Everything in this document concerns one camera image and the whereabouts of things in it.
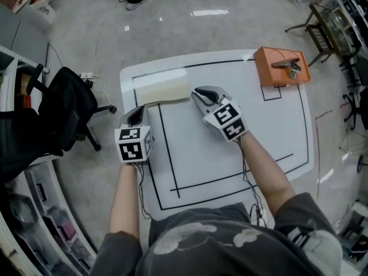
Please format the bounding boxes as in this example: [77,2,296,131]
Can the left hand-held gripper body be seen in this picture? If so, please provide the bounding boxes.
[114,121,154,164]

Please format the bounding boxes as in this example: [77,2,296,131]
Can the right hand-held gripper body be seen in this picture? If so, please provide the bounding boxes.
[202,95,250,143]

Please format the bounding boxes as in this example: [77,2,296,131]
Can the person's left forearm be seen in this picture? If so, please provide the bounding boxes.
[109,161,142,236]

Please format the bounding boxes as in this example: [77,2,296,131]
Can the person's right forearm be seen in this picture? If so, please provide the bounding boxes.
[237,131,297,216]

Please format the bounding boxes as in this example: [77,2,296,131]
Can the orange box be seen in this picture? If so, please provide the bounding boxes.
[253,46,312,87]

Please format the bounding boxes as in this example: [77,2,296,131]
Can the black office chair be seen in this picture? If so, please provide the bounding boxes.
[0,64,118,181]

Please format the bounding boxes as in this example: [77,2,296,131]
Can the metal objects on orange box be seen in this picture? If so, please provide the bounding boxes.
[271,58,302,81]

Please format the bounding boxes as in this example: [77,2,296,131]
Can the clear plastic drawer unit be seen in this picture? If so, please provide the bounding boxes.
[0,159,99,276]

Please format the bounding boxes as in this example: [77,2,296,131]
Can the white metal shelf unit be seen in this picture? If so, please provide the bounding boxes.
[0,45,44,112]

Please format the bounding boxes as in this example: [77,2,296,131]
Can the person's grey printed shirt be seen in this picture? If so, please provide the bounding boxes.
[96,193,343,276]

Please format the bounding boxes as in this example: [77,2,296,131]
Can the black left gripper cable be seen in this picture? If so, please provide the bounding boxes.
[137,162,152,220]

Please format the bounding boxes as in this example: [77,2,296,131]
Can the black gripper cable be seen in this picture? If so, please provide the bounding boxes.
[239,138,267,227]
[137,162,152,220]

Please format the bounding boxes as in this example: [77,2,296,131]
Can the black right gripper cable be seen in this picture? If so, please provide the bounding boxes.
[239,138,267,227]

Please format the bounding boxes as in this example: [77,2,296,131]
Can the white floor cable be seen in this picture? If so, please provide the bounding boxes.
[45,0,125,115]

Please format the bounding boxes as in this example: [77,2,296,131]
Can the dark metal frame table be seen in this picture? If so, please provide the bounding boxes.
[285,2,363,66]

